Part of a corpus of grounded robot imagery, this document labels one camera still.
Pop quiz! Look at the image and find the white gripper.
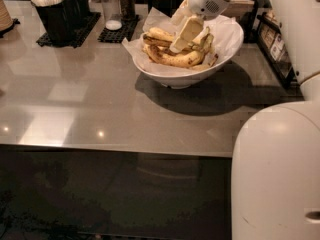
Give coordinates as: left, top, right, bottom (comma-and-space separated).
170, 0, 230, 53

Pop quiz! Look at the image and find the spotted yellow banana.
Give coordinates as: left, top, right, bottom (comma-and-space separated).
144, 45, 204, 68
142, 27, 214, 53

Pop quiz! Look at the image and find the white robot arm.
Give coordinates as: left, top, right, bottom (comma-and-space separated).
231, 0, 320, 240

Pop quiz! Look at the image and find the middle yellow banana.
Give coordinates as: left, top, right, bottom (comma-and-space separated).
151, 27, 213, 67

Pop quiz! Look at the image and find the white paper bowl liner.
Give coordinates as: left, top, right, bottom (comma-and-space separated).
122, 9, 244, 88

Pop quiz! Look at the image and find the small banana at rim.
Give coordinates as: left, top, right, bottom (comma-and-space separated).
192, 53, 219, 71

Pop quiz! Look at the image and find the white ceramic bowl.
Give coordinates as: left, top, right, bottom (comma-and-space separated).
132, 16, 244, 89

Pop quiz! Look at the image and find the black stirrer holder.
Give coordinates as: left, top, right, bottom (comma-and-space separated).
144, 0, 183, 18

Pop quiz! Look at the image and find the brown napkin stack holder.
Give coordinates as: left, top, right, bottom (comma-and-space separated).
223, 0, 258, 43

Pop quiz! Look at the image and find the glass pepper shaker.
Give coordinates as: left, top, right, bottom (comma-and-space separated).
119, 0, 136, 21

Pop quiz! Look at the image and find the glass salt shaker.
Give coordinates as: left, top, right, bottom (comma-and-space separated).
101, 0, 122, 31

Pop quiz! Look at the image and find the black rubber mat left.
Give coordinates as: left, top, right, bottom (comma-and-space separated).
36, 12, 101, 48

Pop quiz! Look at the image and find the black cutlery holder back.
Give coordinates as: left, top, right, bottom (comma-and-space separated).
63, 0, 90, 28

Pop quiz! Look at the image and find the black cutlery holder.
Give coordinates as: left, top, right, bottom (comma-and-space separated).
36, 2, 74, 45
63, 0, 90, 28

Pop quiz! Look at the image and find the black cutlery holder front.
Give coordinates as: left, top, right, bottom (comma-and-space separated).
36, 2, 74, 45

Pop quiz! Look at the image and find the stack of paper cups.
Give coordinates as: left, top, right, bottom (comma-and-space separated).
0, 0, 13, 31

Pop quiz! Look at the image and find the black wire condiment rack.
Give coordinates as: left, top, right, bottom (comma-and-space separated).
256, 10, 298, 89

